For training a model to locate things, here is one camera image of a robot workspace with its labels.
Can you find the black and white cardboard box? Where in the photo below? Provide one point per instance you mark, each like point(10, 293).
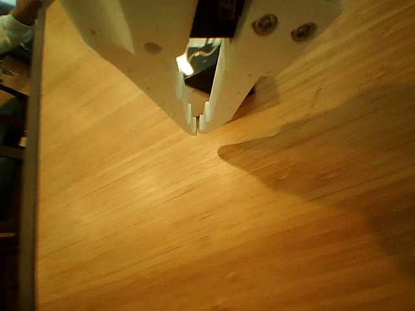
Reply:
point(201, 81)

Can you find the person's hand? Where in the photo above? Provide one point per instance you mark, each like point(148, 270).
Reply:
point(27, 11)

